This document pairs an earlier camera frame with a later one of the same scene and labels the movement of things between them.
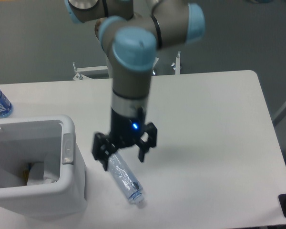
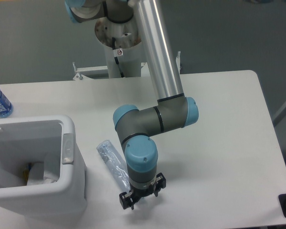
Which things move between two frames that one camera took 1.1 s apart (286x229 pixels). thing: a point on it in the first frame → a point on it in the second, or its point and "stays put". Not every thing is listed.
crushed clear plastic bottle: [126, 179] stays put
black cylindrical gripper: [125, 130] → [127, 201]
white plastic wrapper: [36, 175] stays put
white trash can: [16, 141] stays put
